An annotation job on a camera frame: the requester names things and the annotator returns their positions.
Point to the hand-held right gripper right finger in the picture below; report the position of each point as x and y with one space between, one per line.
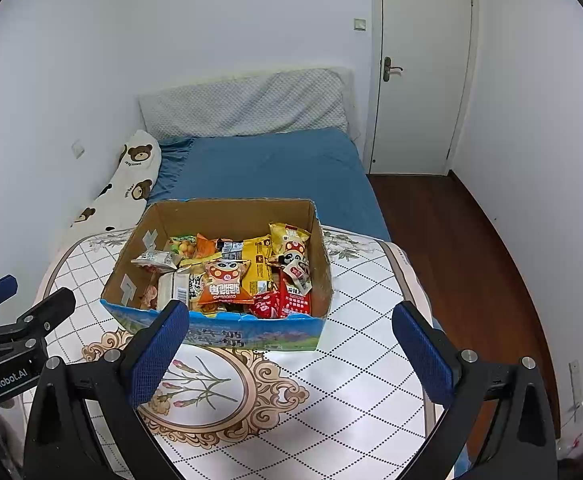
421 355

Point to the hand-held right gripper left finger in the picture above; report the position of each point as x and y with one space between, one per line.
159 355

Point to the yellow clear snack packet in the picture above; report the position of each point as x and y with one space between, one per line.
191 285

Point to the orange mushroom print snack packet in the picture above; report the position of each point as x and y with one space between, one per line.
224 287

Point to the blue green printed cardboard box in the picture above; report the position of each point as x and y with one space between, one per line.
251 335

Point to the silver white snack packet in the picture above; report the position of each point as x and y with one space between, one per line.
154 259

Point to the red snack packet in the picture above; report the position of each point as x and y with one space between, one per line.
295 300

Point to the pile of assorted packets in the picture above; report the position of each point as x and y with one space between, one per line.
259 260

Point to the bear print pillow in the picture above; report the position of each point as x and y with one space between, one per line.
131 175

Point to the bed with blue sheet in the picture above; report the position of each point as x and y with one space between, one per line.
281 165

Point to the grey quilted headboard cushion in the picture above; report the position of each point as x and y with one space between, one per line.
246 105

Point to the white door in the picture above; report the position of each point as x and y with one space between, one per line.
421 60

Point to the white wall socket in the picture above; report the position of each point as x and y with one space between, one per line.
78 148

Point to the white light switch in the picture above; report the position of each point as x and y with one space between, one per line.
359 24

